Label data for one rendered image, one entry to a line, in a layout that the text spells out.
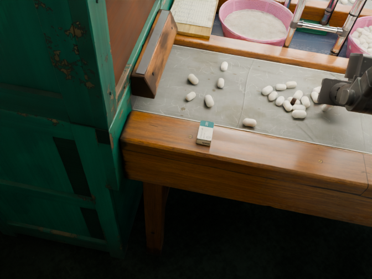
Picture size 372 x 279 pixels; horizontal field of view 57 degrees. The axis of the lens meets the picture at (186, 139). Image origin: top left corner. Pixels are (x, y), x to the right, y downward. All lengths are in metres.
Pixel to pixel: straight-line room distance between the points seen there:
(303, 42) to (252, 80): 0.39
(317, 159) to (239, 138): 0.19
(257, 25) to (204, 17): 0.20
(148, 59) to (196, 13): 0.39
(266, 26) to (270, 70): 0.23
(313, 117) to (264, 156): 0.23
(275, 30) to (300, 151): 0.54
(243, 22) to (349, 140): 0.57
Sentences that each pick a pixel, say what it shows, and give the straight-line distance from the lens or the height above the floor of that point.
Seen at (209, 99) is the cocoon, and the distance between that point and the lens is 0.92.
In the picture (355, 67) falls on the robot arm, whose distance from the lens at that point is 0.88.
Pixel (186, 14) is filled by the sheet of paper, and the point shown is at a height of 0.78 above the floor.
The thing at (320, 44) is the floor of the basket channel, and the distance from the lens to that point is 1.39.
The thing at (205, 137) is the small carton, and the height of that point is 0.79.
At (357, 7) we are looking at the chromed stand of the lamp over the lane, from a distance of 1.12.
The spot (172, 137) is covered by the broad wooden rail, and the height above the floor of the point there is 0.76.
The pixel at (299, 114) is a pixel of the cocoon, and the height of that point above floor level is 0.76.
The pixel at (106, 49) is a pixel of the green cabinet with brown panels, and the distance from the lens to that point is 0.65.
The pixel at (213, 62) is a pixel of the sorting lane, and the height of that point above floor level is 0.74.
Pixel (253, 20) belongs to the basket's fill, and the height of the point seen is 0.73.
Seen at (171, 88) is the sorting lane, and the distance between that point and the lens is 0.97.
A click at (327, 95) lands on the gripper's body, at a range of 0.97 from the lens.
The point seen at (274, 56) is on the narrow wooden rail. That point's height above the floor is 0.76.
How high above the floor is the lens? 1.41
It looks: 52 degrees down
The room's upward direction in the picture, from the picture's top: 7 degrees clockwise
